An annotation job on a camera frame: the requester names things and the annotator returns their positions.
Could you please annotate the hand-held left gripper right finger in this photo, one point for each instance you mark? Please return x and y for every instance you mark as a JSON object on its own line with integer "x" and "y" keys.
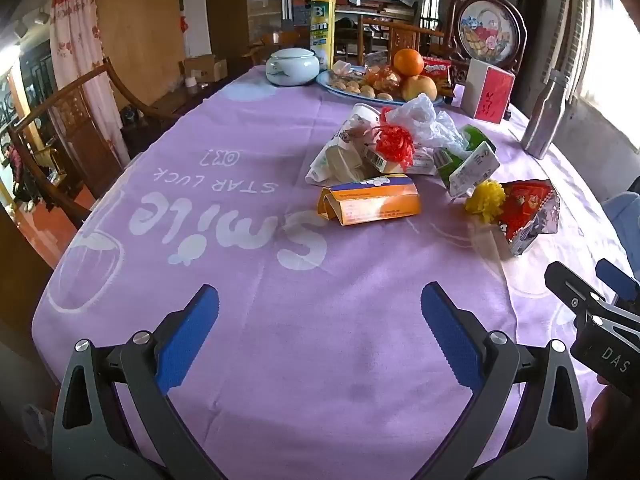
{"x": 450, "y": 335}

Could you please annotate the person's blue clothing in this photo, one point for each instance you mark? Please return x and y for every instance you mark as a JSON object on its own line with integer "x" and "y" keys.
{"x": 622, "y": 220}

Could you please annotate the wrapped orange pastries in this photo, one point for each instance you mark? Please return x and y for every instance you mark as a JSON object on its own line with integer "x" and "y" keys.
{"x": 382, "y": 79}

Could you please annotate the white lidded ceramic pot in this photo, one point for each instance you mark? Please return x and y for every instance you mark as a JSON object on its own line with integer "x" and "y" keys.
{"x": 291, "y": 66}

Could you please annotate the clear plastic bag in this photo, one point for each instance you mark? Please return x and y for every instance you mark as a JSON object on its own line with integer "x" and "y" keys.
{"x": 425, "y": 120}

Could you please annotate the printed paper cup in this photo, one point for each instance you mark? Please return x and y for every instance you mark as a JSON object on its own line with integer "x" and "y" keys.
{"x": 357, "y": 120}

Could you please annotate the red snack packet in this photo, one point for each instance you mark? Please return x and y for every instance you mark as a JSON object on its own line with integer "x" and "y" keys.
{"x": 437, "y": 70}

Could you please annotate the purple printed tablecloth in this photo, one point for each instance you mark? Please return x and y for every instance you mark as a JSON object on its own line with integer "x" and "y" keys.
{"x": 300, "y": 310}

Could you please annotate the wooden armchair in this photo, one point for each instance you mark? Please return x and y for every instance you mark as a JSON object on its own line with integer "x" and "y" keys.
{"x": 60, "y": 97}

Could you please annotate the white and red box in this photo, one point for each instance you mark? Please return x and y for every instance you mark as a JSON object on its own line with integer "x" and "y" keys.
{"x": 487, "y": 92}

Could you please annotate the clear wrapped candy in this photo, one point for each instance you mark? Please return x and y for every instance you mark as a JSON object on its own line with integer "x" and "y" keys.
{"x": 342, "y": 67}

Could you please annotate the round framed fruit plaque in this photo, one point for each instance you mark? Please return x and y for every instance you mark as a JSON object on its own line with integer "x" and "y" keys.
{"x": 487, "y": 30}

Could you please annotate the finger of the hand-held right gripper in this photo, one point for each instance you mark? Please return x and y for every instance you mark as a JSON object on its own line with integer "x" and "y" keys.
{"x": 614, "y": 275}
{"x": 567, "y": 282}

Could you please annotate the yellow spray can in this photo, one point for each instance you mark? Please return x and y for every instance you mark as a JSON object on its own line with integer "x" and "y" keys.
{"x": 322, "y": 20}

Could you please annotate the red silver-lined snack bag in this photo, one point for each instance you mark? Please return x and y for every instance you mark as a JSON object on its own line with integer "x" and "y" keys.
{"x": 530, "y": 215}

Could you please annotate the white wrapper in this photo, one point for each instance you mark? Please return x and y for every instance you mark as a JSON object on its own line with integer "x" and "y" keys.
{"x": 330, "y": 162}

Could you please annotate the orange cardboard box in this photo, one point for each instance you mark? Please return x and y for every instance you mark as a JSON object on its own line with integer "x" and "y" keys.
{"x": 372, "y": 200}

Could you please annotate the floral curtain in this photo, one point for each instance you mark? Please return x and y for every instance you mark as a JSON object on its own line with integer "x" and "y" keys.
{"x": 75, "y": 45}

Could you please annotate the blue oval plate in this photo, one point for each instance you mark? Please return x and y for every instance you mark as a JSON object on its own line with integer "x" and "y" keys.
{"x": 325, "y": 81}

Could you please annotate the red ribbon flower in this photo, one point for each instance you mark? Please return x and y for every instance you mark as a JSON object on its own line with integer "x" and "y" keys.
{"x": 395, "y": 142}

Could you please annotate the pile of walnuts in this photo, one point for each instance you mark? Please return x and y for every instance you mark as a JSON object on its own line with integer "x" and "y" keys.
{"x": 360, "y": 90}

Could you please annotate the yellow apple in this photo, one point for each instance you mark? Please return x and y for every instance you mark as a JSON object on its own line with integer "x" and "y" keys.
{"x": 419, "y": 88}

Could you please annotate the small cardboard box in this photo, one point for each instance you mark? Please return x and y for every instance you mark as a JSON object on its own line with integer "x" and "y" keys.
{"x": 202, "y": 67}

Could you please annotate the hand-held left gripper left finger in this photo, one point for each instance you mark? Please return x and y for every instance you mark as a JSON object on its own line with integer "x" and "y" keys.
{"x": 187, "y": 340}

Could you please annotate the yellow ribbon flower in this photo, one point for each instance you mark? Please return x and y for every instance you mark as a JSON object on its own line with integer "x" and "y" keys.
{"x": 485, "y": 200}

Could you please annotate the wooden chair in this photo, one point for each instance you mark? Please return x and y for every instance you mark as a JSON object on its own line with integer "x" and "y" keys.
{"x": 400, "y": 35}

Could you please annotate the metal bottle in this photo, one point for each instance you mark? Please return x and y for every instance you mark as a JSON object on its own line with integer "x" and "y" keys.
{"x": 545, "y": 115}

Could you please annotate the white barcode packet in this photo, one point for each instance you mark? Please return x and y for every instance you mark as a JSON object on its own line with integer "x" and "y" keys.
{"x": 477, "y": 167}

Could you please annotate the wooden cabinet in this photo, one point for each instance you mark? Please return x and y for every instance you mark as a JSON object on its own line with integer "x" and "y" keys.
{"x": 135, "y": 25}

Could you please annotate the orange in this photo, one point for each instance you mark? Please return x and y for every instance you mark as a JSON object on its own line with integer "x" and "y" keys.
{"x": 408, "y": 61}

